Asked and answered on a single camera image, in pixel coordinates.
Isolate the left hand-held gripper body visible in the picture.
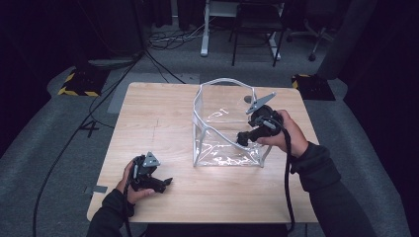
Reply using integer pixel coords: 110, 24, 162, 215
129, 151, 162, 193

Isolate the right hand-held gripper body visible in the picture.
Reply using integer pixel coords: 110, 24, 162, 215
244, 91, 285, 140

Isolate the clear plastic bag white trim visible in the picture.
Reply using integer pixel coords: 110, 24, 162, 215
192, 77, 275, 169

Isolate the person's left hand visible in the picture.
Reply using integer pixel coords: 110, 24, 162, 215
115, 160, 158, 206

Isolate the person's right hand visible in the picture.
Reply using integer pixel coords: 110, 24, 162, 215
256, 109, 310, 160

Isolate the grey tape strip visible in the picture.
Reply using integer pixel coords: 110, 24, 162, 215
83, 185, 109, 196

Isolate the black tape cross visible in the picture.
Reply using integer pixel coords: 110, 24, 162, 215
78, 119, 100, 139

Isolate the black metal chair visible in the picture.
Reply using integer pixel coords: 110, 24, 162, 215
228, 0, 287, 68

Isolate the office chair with castors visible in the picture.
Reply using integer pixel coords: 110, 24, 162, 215
286, 0, 338, 63

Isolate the grey curtain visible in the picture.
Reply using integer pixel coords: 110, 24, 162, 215
316, 0, 378, 80

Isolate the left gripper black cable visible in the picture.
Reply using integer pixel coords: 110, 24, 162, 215
122, 160, 140, 237

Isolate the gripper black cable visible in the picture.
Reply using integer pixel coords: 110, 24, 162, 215
122, 160, 140, 237
262, 118, 296, 235

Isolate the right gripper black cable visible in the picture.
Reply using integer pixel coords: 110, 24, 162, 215
262, 118, 296, 235

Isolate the yellow-black striped base plate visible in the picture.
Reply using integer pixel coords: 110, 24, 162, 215
57, 66, 111, 98
291, 73, 337, 102

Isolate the long black floor cable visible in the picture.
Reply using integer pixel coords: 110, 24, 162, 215
32, 48, 147, 237

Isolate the white desk frame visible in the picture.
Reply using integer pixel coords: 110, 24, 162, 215
200, 0, 283, 62

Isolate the bundle of floor cables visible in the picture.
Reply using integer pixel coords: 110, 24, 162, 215
147, 19, 206, 51

